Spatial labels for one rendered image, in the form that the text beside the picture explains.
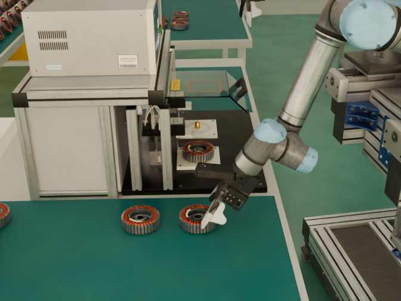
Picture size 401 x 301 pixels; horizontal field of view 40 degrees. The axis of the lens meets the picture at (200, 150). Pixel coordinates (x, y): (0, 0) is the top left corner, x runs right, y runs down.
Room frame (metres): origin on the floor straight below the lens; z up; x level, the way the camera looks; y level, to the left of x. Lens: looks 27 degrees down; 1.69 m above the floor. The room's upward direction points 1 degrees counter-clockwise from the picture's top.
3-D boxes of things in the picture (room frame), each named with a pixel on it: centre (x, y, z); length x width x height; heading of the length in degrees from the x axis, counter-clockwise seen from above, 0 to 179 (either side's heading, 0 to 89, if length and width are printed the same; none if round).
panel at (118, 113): (1.84, 0.26, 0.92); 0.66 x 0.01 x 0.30; 1
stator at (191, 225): (1.36, 0.01, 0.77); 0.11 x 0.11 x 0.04
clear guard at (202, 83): (1.70, 0.01, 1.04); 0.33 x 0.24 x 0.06; 91
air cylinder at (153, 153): (1.72, 0.15, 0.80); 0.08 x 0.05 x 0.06; 1
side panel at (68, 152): (1.52, 0.41, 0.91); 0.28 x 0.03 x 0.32; 91
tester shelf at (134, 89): (1.84, 0.33, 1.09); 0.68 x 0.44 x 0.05; 1
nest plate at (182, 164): (1.72, 0.01, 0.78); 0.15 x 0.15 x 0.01; 1
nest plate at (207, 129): (1.97, 0.01, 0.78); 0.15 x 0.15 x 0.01; 1
